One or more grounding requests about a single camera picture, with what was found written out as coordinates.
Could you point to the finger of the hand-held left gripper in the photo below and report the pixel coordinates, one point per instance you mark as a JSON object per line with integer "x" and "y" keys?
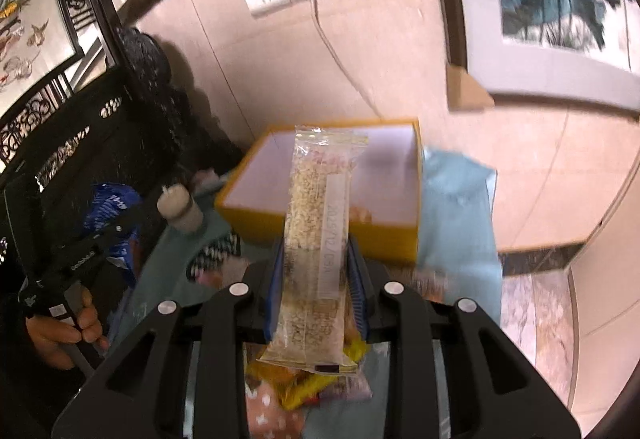
{"x": 125, "y": 222}

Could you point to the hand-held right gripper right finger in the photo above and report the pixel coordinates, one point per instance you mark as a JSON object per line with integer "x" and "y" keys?
{"x": 356, "y": 290}

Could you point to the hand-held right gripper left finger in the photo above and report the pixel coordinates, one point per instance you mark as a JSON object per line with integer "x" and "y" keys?
{"x": 276, "y": 290}

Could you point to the dark blue snack packet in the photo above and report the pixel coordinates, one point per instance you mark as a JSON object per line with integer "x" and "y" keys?
{"x": 107, "y": 203}

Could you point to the yellow cardboard box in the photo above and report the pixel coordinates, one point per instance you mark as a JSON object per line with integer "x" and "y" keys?
{"x": 390, "y": 244}

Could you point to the clear sesame bar packet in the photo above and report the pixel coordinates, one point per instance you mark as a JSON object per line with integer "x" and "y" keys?
{"x": 310, "y": 219}

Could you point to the person's left forearm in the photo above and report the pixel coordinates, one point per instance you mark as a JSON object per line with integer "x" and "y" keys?
{"x": 20, "y": 389}

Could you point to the person's left hand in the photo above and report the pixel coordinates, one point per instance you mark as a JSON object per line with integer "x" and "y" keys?
{"x": 50, "y": 336}

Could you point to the white lidded cup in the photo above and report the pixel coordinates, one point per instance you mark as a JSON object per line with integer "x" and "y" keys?
{"x": 180, "y": 211}

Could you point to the yellow snack packet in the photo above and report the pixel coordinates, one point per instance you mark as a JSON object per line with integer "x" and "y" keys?
{"x": 295, "y": 389}

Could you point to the dark carved wooden furniture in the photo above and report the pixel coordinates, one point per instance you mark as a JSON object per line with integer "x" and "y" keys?
{"x": 150, "y": 109}

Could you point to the teal printed cloth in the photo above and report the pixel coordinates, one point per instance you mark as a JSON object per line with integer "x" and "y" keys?
{"x": 450, "y": 219}

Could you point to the bird painting panel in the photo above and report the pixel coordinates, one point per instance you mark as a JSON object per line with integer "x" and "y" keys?
{"x": 30, "y": 29}

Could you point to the cardboard corner protector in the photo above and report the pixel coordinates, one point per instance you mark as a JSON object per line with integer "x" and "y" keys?
{"x": 465, "y": 91}

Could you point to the framed blue leaf painting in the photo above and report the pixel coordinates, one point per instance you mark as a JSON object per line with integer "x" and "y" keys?
{"x": 545, "y": 4}

